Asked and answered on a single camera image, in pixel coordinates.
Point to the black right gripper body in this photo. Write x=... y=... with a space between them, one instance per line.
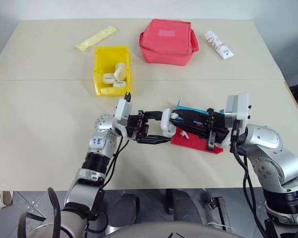
x=217 y=126

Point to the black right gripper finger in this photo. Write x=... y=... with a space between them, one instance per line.
x=188 y=129
x=192 y=116

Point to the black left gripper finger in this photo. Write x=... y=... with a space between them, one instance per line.
x=154 y=115
x=154 y=140

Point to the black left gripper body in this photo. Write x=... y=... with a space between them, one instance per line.
x=136 y=125

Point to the white earbud case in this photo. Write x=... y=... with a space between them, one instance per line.
x=108 y=78
x=119 y=71
x=166 y=124
x=119 y=84

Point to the white earbud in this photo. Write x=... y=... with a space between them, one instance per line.
x=174 y=115
x=184 y=134

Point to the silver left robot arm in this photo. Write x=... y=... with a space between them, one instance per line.
x=99 y=142

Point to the closed white earbud case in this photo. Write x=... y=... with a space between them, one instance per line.
x=119 y=84
x=119 y=71
x=108 y=78

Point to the yellow plastic bin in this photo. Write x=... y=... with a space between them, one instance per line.
x=99 y=64

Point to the teal plastic holder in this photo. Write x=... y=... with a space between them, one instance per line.
x=186 y=108

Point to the red plastic holder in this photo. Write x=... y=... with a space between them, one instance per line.
x=188 y=143

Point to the dark rounded shape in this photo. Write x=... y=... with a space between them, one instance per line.
x=182 y=205
x=125 y=209

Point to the white Dove tube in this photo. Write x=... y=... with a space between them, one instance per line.
x=218 y=44

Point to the red fabric pouch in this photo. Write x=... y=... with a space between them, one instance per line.
x=167 y=39

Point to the silver robot torso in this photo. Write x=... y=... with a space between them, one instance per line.
x=176 y=230

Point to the pale yellow sachet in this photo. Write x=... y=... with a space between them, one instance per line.
x=95 y=39

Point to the beige cardboard piece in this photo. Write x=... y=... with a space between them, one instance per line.
x=1 y=200

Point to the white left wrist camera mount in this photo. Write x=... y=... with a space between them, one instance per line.
x=123 y=111

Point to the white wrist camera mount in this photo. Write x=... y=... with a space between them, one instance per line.
x=238 y=109
x=123 y=111

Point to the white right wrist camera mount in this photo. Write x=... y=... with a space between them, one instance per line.
x=238 y=109

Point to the metal bracket on floor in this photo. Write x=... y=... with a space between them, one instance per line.
x=217 y=210

